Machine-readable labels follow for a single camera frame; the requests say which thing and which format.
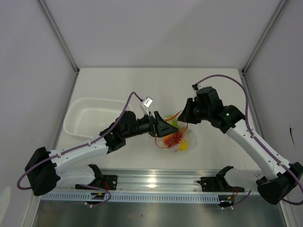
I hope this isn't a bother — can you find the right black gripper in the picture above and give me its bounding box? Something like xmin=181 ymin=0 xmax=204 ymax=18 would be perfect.
xmin=177 ymin=98 xmax=211 ymax=125

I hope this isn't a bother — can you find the white slotted cable duct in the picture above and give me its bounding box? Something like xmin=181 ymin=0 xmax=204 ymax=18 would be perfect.
xmin=41 ymin=191 xmax=220 ymax=204

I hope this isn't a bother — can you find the clear zip top bag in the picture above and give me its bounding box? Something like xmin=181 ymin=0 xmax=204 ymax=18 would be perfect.
xmin=154 ymin=111 xmax=198 ymax=152

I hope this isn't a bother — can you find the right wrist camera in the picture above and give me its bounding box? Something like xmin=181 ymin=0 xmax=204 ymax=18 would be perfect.
xmin=192 ymin=83 xmax=200 ymax=92

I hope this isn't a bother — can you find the white perforated plastic basket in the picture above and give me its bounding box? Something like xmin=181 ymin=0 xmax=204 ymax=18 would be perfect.
xmin=63 ymin=97 xmax=126 ymax=138

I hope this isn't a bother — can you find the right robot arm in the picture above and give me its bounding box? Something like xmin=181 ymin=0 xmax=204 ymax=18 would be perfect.
xmin=178 ymin=85 xmax=303 ymax=205

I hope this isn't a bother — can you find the aluminium mounting rail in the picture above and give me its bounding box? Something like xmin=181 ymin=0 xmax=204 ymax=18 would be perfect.
xmin=54 ymin=169 xmax=273 ymax=196

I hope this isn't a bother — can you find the green apple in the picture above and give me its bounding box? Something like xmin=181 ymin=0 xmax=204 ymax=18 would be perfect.
xmin=168 ymin=119 xmax=178 ymax=127

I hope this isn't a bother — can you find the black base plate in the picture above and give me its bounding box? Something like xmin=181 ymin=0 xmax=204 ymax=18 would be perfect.
xmin=88 ymin=175 xmax=118 ymax=191
xmin=196 ymin=177 xmax=245 ymax=192

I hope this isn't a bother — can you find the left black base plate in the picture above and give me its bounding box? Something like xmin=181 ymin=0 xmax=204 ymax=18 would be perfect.
xmin=88 ymin=175 xmax=118 ymax=191

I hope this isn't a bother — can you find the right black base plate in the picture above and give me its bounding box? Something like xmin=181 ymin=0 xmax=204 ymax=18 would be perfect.
xmin=196 ymin=177 xmax=245 ymax=192

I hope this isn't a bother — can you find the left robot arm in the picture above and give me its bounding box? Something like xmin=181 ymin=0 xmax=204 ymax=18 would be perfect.
xmin=25 ymin=111 xmax=178 ymax=196

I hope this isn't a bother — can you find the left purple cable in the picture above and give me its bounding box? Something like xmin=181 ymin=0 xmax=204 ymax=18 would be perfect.
xmin=17 ymin=91 xmax=143 ymax=209

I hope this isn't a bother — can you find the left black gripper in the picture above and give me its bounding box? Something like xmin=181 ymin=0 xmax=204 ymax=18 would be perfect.
xmin=123 ymin=111 xmax=178 ymax=139

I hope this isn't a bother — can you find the yellow pear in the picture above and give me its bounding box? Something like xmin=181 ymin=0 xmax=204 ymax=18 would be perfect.
xmin=178 ymin=139 xmax=188 ymax=151

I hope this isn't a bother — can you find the red grapes bunch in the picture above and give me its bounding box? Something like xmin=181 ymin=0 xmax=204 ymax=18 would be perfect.
xmin=163 ymin=131 xmax=183 ymax=148

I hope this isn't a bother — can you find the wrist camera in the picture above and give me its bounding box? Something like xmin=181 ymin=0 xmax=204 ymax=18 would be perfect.
xmin=140 ymin=96 xmax=153 ymax=115
xmin=192 ymin=83 xmax=200 ymax=92

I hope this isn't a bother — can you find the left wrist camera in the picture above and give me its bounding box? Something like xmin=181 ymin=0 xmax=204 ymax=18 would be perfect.
xmin=140 ymin=96 xmax=153 ymax=115

